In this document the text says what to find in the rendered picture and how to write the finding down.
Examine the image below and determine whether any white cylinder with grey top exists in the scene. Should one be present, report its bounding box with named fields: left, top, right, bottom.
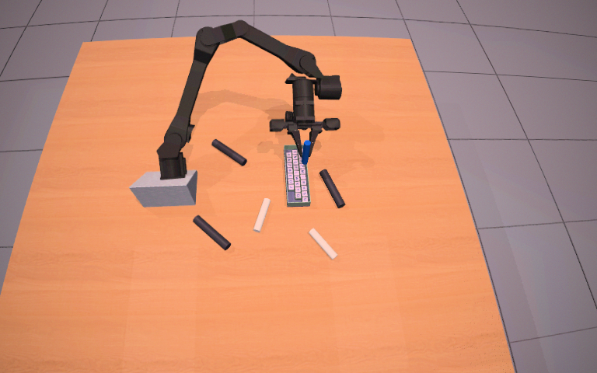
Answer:
left=253, top=198, right=271, bottom=233
left=309, top=228, right=338, bottom=260

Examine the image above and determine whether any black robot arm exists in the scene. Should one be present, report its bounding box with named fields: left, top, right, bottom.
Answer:
left=156, top=19, right=342, bottom=180

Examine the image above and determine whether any dark grey cylinder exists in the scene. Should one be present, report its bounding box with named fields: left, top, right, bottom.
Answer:
left=192, top=214, right=232, bottom=250
left=319, top=169, right=346, bottom=208
left=211, top=139, right=247, bottom=166

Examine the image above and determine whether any blue stylus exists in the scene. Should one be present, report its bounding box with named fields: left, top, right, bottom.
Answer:
left=302, top=140, right=311, bottom=168

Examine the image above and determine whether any grey keyboard with pink keys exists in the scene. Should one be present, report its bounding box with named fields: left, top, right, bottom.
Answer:
left=284, top=145, right=311, bottom=207

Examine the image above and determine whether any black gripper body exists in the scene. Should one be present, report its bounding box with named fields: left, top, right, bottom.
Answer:
left=269, top=97, right=341, bottom=132

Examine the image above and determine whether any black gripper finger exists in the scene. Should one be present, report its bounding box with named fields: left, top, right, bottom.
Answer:
left=309, top=129, right=323, bottom=157
left=287, top=130, right=302, bottom=157

